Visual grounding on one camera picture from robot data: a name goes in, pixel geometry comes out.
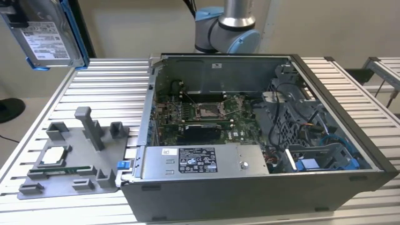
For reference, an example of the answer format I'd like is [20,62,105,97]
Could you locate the black graphics card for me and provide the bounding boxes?
[183,124,223,145]

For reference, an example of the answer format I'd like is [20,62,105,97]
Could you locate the hard disk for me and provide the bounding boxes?
[0,0,91,71]

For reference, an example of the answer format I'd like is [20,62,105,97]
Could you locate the blue wire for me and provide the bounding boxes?
[319,134,348,155]

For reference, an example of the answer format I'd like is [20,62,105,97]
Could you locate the black wire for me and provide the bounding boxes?
[267,81,315,147]

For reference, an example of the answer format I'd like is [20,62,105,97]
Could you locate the black PC case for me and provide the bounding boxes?
[120,52,400,223]

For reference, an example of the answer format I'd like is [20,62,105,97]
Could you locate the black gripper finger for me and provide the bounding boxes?
[0,6,29,30]

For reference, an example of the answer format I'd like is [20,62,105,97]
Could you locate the metal disk bay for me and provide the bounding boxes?
[280,142,361,173]

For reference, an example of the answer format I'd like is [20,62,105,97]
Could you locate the locking lever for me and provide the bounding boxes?
[183,92,199,105]

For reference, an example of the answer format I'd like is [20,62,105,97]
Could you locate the green RAM stick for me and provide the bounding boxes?
[45,166,92,175]

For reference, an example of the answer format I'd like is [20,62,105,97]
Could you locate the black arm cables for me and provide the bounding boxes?
[183,0,199,15]

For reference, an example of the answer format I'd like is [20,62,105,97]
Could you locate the black round floor base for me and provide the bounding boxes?
[0,98,27,124]

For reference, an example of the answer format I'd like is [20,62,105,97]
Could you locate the silver power supply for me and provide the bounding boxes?
[139,144,271,184]

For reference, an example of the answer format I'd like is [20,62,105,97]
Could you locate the silver CPU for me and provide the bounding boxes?
[40,146,69,166]

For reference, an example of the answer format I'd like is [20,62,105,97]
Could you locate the CPU socket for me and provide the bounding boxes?
[192,102,224,120]

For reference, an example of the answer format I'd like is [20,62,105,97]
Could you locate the metal slat side table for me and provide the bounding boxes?
[361,56,400,94]

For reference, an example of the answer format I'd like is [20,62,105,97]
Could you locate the green motherboard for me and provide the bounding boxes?
[152,93,261,148]

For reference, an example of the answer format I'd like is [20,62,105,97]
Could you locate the grey plastic parts rack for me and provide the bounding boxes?
[17,106,131,200]

